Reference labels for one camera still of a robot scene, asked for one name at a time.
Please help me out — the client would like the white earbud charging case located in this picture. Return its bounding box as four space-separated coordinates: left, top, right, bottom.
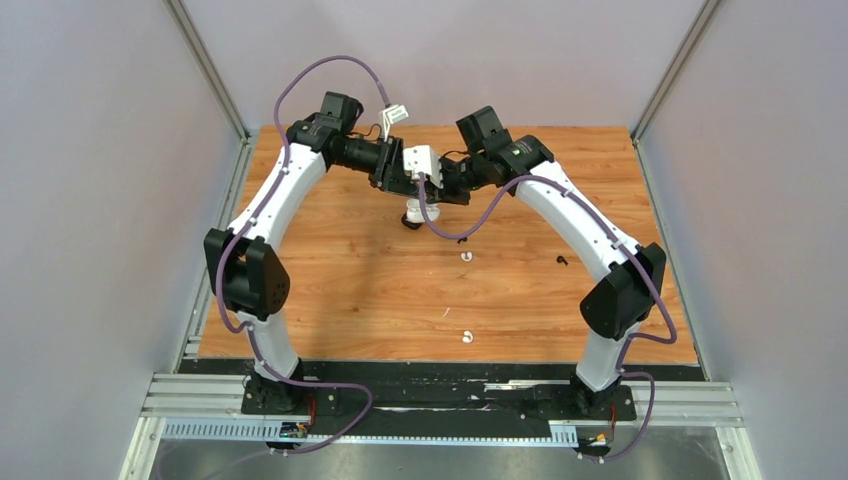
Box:
403 199 441 224

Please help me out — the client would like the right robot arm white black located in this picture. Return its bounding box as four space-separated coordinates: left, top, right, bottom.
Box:
402 106 666 418

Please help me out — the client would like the aluminium front rail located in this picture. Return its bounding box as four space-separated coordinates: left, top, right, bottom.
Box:
141 374 744 428

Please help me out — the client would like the black earbud charging case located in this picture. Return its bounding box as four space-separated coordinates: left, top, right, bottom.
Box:
401 218 422 230

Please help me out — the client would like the right aluminium frame post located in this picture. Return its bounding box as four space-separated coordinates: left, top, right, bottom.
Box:
630 0 724 147

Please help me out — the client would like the aluminium frame post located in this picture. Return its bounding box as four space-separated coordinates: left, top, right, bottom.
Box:
630 0 724 147
163 0 251 144

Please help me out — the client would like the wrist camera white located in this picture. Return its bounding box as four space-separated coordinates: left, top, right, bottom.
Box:
379 104 409 141
403 145 443 189

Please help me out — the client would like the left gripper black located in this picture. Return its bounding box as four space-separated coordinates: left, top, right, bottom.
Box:
332 134 422 199

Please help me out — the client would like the white slotted cable duct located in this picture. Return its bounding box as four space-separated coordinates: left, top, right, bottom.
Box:
162 422 580 447

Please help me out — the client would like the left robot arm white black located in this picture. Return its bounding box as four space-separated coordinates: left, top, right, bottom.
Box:
203 92 404 413

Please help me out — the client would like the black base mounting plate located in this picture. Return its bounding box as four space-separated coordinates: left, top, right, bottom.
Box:
177 359 708 440

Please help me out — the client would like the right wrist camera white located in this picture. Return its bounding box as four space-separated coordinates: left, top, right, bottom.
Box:
403 145 443 189

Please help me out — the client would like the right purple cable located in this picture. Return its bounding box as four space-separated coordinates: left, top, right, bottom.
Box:
415 173 678 464

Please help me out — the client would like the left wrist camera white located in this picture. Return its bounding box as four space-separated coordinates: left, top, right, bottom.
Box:
379 104 409 141

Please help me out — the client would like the left aluminium frame post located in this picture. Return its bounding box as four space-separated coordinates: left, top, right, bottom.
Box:
163 0 251 144

